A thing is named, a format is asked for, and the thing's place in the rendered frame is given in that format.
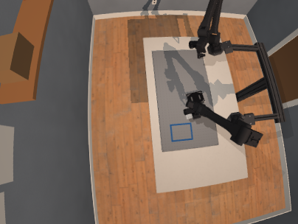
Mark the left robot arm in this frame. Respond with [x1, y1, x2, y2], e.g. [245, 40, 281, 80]
[184, 100, 263, 147]

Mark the grey flat mat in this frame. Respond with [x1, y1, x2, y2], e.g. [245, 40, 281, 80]
[152, 50, 219, 152]

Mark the white well plate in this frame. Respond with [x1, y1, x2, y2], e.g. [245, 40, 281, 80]
[185, 114, 193, 119]

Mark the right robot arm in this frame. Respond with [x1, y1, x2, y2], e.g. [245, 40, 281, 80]
[189, 0, 223, 54]

